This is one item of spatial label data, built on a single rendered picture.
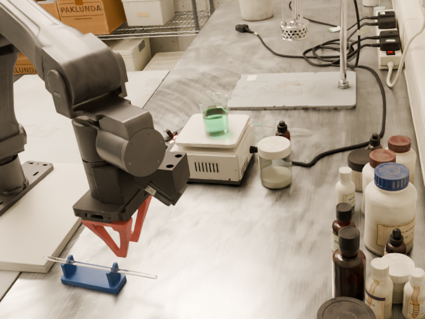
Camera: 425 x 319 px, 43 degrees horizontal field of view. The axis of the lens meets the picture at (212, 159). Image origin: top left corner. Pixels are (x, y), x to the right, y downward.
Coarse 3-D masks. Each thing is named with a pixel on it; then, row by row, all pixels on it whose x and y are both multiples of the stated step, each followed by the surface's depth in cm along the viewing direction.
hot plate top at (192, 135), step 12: (192, 120) 108; (240, 120) 105; (180, 132) 104; (192, 132) 103; (240, 132) 101; (180, 144) 101; (192, 144) 100; (204, 144) 99; (216, 144) 98; (228, 144) 98
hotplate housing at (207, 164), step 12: (252, 132) 108; (240, 144) 101; (252, 144) 108; (192, 156) 101; (204, 156) 100; (216, 156) 99; (228, 156) 98; (240, 156) 100; (192, 168) 102; (204, 168) 101; (216, 168) 100; (228, 168) 100; (240, 168) 100; (192, 180) 104; (204, 180) 103; (216, 180) 102; (228, 180) 102; (240, 180) 102
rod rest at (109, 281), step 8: (72, 256) 84; (64, 264) 83; (64, 272) 83; (72, 272) 85; (80, 272) 84; (88, 272) 84; (96, 272) 84; (104, 272) 84; (112, 272) 80; (64, 280) 84; (72, 280) 83; (80, 280) 83; (88, 280) 83; (96, 280) 82; (104, 280) 82; (112, 280) 81; (120, 280) 82; (88, 288) 82; (96, 288) 82; (104, 288) 81; (112, 288) 81; (120, 288) 82
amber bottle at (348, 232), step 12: (348, 228) 70; (348, 240) 68; (336, 252) 72; (348, 252) 69; (360, 252) 71; (336, 264) 71; (348, 264) 70; (360, 264) 70; (336, 276) 72; (348, 276) 70; (360, 276) 71; (336, 288) 73; (348, 288) 71; (360, 288) 72; (360, 300) 73
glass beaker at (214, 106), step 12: (204, 96) 100; (216, 96) 100; (204, 108) 97; (216, 108) 97; (204, 120) 99; (216, 120) 98; (228, 120) 100; (204, 132) 101; (216, 132) 99; (228, 132) 100
